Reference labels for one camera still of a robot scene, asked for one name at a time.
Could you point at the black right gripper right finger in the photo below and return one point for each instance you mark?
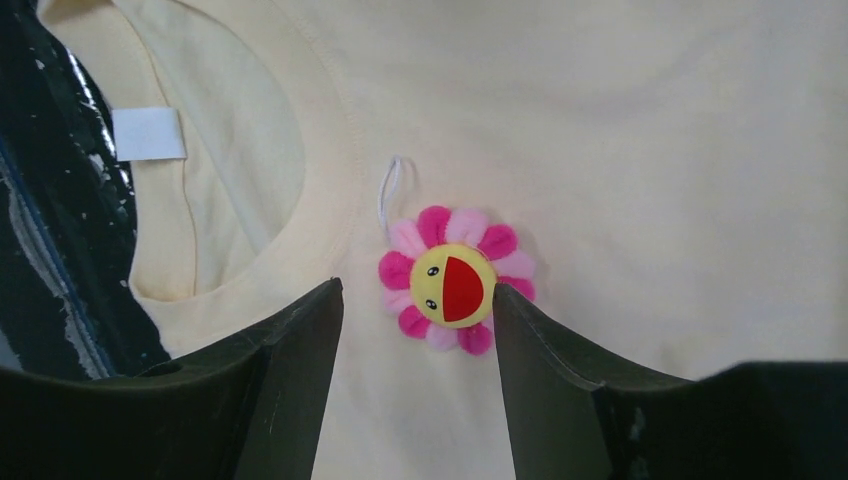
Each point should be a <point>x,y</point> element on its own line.
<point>578,411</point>

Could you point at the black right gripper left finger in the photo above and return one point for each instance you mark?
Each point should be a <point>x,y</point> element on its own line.
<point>249,406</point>

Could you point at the pink flower smiley brooch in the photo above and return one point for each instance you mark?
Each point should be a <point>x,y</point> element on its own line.
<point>440,272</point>

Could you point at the cream yellow t-shirt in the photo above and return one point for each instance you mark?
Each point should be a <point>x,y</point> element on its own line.
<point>677,170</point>

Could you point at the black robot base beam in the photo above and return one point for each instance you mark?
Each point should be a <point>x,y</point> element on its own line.
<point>68,218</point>

